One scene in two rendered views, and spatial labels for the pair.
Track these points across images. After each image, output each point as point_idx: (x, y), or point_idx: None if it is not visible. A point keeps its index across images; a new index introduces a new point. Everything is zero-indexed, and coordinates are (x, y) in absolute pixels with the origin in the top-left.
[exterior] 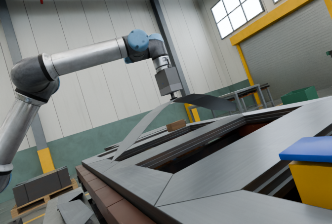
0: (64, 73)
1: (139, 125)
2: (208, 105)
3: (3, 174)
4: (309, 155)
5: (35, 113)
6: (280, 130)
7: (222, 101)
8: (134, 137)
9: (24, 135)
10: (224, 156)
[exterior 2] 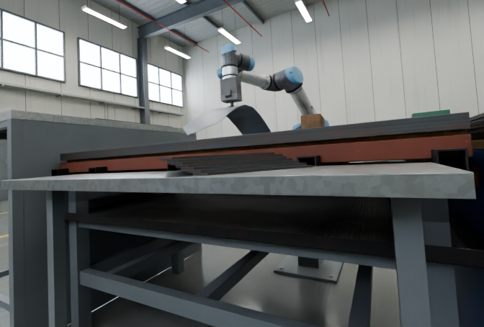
0: (260, 86)
1: (256, 122)
2: (216, 117)
3: None
4: None
5: (294, 98)
6: None
7: (195, 120)
8: (248, 131)
9: (302, 109)
10: None
